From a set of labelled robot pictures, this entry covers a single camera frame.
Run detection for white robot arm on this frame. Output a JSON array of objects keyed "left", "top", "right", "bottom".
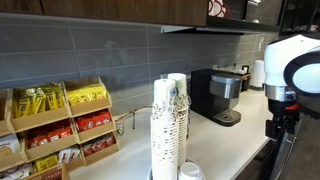
[{"left": 264, "top": 33, "right": 320, "bottom": 140}]

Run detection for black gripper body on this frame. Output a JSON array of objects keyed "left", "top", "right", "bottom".
[{"left": 265, "top": 99, "right": 299, "bottom": 140}]

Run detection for dark wooden upper cabinet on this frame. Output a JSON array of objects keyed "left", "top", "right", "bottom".
[{"left": 0, "top": 0, "right": 209, "bottom": 26}]

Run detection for white round cup tray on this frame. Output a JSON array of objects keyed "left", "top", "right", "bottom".
[{"left": 146, "top": 167, "right": 153, "bottom": 180}]

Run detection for wire coffee pod carousel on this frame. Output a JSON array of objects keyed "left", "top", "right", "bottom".
[{"left": 115, "top": 106, "right": 150, "bottom": 137}]

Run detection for black silver coffee machine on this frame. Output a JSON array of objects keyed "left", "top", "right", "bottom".
[{"left": 190, "top": 69, "right": 241, "bottom": 127}]

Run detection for front paper cup stack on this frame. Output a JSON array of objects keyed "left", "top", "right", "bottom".
[{"left": 150, "top": 79, "right": 179, "bottom": 180}]

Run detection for black cabinet drawers with handles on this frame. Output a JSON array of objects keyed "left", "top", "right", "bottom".
[{"left": 235, "top": 116, "right": 304, "bottom": 180}]

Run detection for stack of white lids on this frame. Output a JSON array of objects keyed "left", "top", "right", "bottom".
[{"left": 178, "top": 162, "right": 205, "bottom": 180}]

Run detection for white paper towel roll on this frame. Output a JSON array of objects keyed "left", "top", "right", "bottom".
[{"left": 251, "top": 60, "right": 265, "bottom": 89}]

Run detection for rear paper cup stack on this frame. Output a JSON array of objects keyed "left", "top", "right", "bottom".
[{"left": 168, "top": 73, "right": 190, "bottom": 165}]

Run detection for paper cup stack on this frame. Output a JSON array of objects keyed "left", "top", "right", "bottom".
[
  {"left": 168, "top": 73, "right": 190, "bottom": 165},
  {"left": 150, "top": 79, "right": 179, "bottom": 180}
]

